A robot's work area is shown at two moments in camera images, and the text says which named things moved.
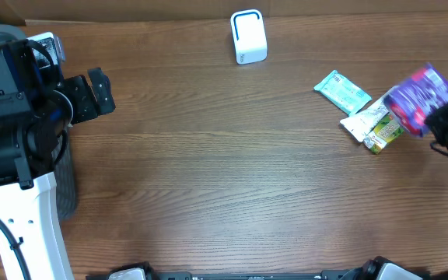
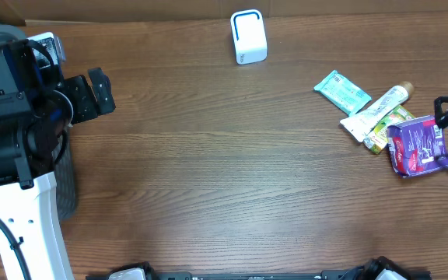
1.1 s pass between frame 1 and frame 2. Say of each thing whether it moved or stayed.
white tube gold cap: stayed
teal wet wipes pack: stayed
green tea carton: stayed
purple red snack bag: moved
